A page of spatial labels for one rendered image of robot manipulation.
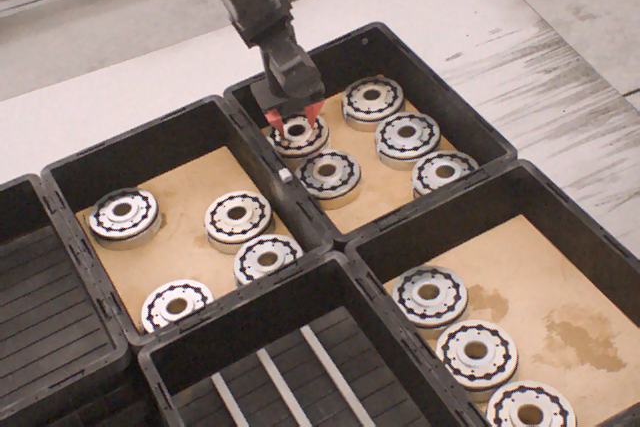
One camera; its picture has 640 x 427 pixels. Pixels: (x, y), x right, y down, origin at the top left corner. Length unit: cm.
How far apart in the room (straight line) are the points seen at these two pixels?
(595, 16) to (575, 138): 142
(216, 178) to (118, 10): 194
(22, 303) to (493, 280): 68
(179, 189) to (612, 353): 70
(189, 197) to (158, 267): 14
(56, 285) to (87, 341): 12
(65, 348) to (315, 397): 37
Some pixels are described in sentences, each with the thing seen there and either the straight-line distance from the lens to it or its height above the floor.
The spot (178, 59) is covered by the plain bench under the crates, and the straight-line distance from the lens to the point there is 220.
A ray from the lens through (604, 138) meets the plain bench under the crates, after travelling 192.
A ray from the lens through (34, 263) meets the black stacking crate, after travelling 172.
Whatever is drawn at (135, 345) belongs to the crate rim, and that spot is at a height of 93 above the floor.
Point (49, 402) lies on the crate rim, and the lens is 143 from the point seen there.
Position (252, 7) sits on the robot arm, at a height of 117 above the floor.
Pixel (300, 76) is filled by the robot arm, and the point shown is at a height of 105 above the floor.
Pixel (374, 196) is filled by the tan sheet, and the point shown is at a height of 83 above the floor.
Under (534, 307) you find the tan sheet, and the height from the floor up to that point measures 83.
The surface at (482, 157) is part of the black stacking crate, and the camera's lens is 165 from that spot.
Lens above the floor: 203
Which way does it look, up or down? 45 degrees down
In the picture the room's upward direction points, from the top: 11 degrees counter-clockwise
